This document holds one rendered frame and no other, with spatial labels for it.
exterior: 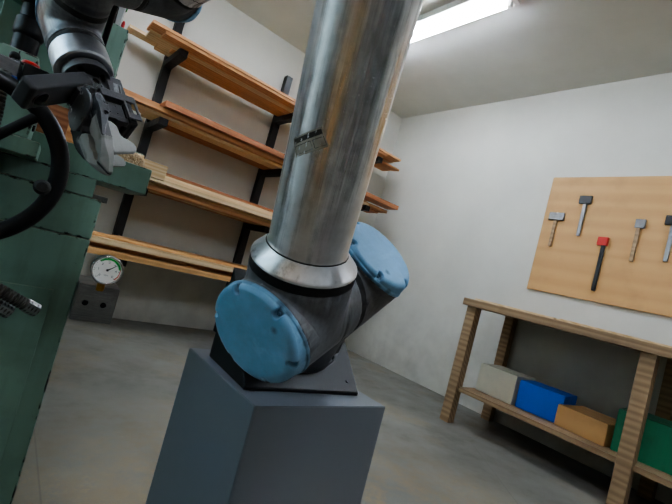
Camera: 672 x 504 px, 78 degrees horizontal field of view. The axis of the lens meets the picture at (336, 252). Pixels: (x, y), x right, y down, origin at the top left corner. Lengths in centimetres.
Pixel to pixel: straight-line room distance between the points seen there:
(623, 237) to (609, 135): 80
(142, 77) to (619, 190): 354
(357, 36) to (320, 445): 64
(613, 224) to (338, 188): 308
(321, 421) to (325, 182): 45
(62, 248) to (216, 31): 313
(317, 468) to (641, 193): 304
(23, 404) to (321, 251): 81
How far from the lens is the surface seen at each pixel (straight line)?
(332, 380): 87
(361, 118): 47
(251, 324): 55
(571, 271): 348
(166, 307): 376
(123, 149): 75
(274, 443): 75
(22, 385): 113
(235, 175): 384
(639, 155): 363
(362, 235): 70
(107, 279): 102
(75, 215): 106
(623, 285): 336
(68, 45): 86
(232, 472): 75
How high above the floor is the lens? 78
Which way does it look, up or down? 3 degrees up
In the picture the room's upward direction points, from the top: 15 degrees clockwise
